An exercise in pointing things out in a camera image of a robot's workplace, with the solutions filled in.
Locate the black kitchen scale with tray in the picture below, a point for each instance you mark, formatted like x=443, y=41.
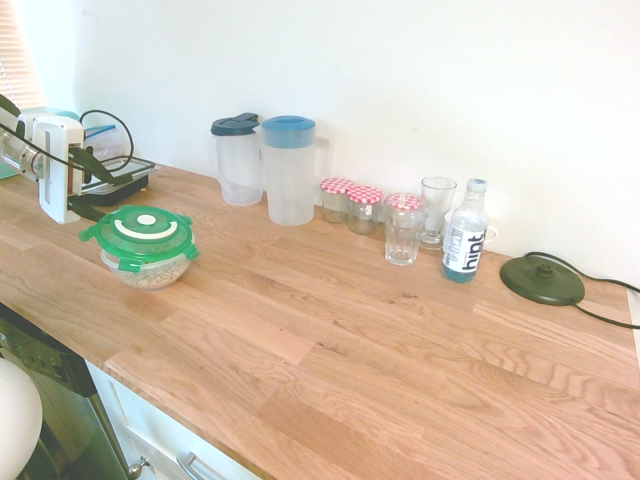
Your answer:
x=130, y=187

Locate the hint water bottle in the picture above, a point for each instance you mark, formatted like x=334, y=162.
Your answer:
x=465, y=240

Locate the white cabinet drawer front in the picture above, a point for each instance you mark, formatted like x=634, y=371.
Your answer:
x=150, y=420

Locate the clear pitcher with blue lid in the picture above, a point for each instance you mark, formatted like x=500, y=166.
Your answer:
x=290, y=170

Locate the glass jar red checkered lid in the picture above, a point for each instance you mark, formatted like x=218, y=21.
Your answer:
x=364, y=210
x=336, y=200
x=402, y=201

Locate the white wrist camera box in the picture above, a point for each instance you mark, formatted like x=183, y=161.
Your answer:
x=27, y=127

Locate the window blinds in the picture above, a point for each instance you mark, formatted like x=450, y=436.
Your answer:
x=15, y=55

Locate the black kettle base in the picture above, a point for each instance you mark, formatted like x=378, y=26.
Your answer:
x=540, y=282

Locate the white ceramic mug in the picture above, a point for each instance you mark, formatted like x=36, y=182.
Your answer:
x=491, y=232

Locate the silver cabinet knob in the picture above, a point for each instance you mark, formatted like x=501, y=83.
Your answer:
x=137, y=467

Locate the stainless steel dishwasher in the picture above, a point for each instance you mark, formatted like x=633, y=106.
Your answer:
x=65, y=395

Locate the clear pitcher with dark lid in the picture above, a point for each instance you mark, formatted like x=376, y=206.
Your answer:
x=237, y=165

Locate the green round container lid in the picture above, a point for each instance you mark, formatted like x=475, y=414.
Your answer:
x=145, y=232

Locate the faceted clear glass tumbler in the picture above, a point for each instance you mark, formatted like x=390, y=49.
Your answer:
x=404, y=240

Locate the clear cereal food container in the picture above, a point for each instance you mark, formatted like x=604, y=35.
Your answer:
x=150, y=277

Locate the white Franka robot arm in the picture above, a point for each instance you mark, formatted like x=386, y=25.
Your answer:
x=15, y=415

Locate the tall clear footed glass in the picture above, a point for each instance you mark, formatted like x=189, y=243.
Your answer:
x=438, y=205

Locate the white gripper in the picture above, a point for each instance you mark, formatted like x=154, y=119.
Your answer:
x=57, y=170

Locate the blue zip plastic bag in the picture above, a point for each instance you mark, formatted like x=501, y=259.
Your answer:
x=107, y=142

